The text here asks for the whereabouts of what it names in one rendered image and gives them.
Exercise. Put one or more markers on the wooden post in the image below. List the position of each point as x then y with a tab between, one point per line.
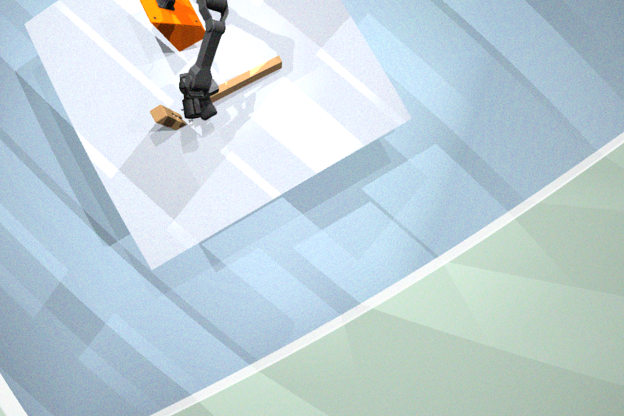
167	117

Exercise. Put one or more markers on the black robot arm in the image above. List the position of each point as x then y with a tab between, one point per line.
199	77

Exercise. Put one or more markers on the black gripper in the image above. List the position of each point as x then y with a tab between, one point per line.
207	108

